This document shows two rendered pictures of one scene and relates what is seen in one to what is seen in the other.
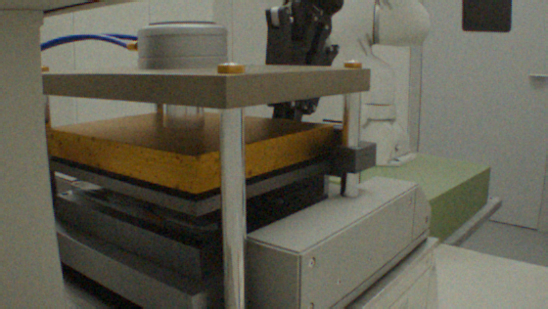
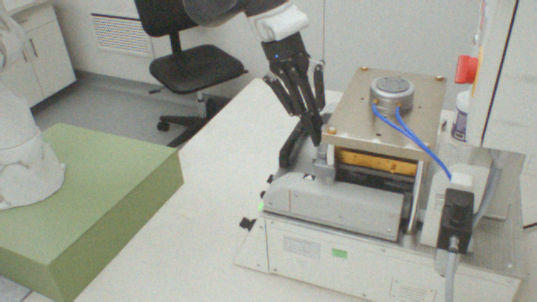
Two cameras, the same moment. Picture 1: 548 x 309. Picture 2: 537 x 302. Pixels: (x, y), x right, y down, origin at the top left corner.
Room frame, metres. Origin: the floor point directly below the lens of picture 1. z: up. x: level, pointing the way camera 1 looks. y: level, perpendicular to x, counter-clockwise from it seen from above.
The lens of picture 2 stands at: (0.81, 0.72, 1.52)
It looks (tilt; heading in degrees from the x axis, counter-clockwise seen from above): 35 degrees down; 256
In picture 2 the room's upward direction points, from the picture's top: 3 degrees counter-clockwise
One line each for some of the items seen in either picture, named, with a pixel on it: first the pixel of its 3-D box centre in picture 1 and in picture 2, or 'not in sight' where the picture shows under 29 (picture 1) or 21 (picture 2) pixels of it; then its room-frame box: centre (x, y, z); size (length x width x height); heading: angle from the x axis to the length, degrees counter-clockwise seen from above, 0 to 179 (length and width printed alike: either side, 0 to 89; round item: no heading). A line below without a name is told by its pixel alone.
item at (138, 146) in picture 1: (178, 115); (386, 125); (0.43, 0.08, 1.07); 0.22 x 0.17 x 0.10; 53
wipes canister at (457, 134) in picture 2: not in sight; (469, 117); (-0.01, -0.21, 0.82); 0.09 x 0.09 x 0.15
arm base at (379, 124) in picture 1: (378, 129); (12, 158); (1.19, -0.26, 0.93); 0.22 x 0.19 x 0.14; 136
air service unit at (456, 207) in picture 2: not in sight; (449, 226); (0.46, 0.33, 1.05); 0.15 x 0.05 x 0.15; 53
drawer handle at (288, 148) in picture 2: not in sight; (295, 139); (0.57, -0.03, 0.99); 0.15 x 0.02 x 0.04; 53
